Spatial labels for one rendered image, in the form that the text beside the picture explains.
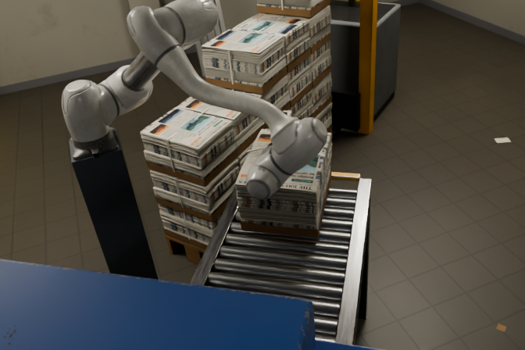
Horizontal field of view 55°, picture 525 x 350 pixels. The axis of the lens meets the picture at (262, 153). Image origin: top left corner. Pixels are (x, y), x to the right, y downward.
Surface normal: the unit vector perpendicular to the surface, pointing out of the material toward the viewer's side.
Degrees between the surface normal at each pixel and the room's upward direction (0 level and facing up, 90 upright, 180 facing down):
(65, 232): 0
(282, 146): 71
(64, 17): 90
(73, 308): 0
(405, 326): 0
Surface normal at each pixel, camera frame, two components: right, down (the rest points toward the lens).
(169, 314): -0.09, -0.84
